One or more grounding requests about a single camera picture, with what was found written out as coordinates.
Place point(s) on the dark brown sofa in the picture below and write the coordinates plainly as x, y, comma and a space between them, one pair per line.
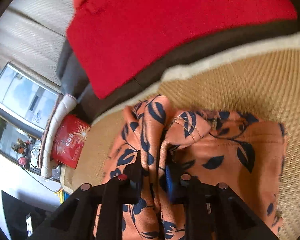
76, 82

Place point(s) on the window with frame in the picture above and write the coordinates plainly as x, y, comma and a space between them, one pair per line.
25, 106

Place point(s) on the red cushion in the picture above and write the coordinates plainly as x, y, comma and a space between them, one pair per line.
116, 39

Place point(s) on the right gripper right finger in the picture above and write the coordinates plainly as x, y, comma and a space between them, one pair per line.
224, 195

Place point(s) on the red sparkle gift bag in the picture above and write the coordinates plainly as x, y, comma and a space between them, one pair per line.
69, 140

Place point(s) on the orange floral garment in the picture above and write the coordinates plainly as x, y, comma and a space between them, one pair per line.
238, 149

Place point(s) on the woven rattan mat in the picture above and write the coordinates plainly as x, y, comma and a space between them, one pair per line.
262, 78

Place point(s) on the beige patterned curtain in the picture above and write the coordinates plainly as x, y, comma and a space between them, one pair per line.
32, 33

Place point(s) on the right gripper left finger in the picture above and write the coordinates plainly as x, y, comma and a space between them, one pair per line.
95, 212

